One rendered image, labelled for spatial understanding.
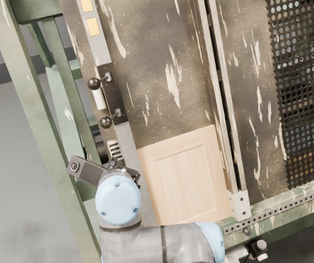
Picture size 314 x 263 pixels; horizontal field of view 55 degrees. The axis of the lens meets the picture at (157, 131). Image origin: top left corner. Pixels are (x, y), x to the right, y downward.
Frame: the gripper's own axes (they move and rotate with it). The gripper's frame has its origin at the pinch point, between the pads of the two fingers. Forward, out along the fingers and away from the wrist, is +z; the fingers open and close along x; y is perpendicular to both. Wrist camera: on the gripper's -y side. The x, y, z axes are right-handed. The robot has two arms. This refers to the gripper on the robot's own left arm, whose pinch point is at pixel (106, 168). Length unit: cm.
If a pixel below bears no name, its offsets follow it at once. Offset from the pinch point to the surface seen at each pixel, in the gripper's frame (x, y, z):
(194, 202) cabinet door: -3.5, 38.8, 30.8
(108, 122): 12.0, -4.5, 5.2
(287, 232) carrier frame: -6, 125, 90
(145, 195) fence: -6.9, 18.1, 25.0
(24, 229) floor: -79, -28, 141
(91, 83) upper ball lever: 20.2, -13.3, 2.2
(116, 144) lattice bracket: 6.4, 0.9, 22.1
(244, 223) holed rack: -4, 62, 31
